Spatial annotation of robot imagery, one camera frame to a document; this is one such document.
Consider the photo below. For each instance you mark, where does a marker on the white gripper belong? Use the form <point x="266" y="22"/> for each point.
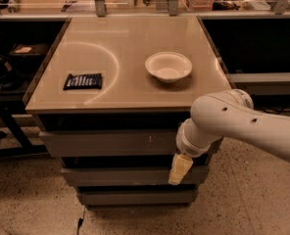
<point x="189" y="146"/>

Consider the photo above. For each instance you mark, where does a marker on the grey top drawer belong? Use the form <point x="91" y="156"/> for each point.
<point x="109" y="143"/>

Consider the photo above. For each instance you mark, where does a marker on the grey drawer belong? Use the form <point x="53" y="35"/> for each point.
<point x="121" y="198"/>
<point x="109" y="143"/>
<point x="116" y="176"/>

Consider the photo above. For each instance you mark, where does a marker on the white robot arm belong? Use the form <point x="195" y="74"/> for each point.
<point x="229" y="114"/>

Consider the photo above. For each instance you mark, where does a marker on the grey middle drawer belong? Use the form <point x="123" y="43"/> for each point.
<point x="116" y="176"/>

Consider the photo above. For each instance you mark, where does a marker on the grey bottom drawer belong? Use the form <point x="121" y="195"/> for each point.
<point x="121" y="198"/>

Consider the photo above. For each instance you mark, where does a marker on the grey drawer cabinet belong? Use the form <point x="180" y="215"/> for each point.
<point x="130" y="97"/>

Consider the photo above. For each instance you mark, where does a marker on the white bowl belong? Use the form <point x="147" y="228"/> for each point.
<point x="168" y="67"/>

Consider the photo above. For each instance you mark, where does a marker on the dark blue snack packet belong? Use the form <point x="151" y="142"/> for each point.
<point x="84" y="81"/>

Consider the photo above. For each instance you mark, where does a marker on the black box on shelf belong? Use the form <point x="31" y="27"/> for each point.
<point x="29" y="51"/>

